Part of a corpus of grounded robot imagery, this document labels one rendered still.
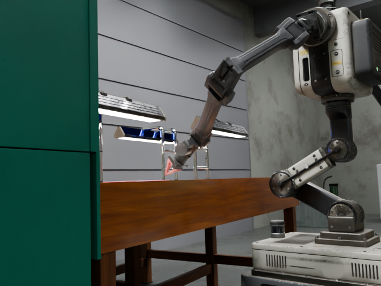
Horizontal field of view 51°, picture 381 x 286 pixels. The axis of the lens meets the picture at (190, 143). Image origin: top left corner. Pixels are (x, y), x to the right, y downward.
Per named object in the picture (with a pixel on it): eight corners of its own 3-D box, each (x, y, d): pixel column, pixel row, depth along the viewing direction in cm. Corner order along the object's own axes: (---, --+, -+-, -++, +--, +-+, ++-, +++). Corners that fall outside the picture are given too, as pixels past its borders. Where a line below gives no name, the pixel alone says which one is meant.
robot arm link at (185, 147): (212, 139, 173) (199, 126, 175) (202, 142, 163) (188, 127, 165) (195, 159, 177) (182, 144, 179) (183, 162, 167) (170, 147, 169)
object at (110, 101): (166, 121, 185) (166, 105, 186) (59, 100, 132) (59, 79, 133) (152, 122, 189) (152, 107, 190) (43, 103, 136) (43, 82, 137)
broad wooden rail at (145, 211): (298, 205, 254) (296, 176, 255) (89, 257, 99) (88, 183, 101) (280, 205, 260) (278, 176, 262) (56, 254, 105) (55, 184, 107)
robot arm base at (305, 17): (322, 38, 160) (316, 8, 158) (314, 40, 154) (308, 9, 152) (301, 43, 165) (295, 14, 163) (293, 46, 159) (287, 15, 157)
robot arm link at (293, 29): (312, 28, 154) (303, 19, 156) (303, 29, 147) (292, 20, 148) (297, 46, 160) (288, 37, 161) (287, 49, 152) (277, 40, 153)
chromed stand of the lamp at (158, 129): (180, 193, 269) (178, 127, 273) (163, 195, 252) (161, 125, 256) (157, 194, 278) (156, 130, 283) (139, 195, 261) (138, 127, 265)
